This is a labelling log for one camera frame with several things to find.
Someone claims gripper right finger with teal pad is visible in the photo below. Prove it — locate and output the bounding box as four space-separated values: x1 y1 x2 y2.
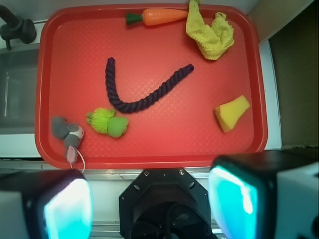
208 150 319 239

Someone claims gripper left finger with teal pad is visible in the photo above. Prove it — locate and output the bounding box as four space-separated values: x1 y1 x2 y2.
0 170 93 239

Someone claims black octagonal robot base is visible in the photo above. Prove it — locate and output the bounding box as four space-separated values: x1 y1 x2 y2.
119 168 217 239

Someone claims yellow sponge wedge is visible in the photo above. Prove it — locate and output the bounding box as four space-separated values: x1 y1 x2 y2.
214 95 250 133

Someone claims green fuzzy sponge toy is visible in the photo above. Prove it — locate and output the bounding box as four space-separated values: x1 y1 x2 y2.
86 108 129 138

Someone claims grey plush mouse toy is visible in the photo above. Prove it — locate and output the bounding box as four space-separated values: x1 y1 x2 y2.
51 116 86 173

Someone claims red plastic tray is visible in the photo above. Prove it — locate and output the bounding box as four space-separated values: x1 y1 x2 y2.
35 4 268 169

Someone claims steel sink basin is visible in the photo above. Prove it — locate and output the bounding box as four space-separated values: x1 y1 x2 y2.
0 48 39 135

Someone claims yellow crumpled cloth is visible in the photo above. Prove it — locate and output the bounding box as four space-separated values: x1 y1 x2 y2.
186 0 235 61

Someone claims orange plastic carrot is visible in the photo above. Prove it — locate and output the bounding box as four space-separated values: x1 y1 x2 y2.
125 8 188 26

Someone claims purple twisted rope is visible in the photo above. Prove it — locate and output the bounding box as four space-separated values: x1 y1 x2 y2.
105 57 195 114

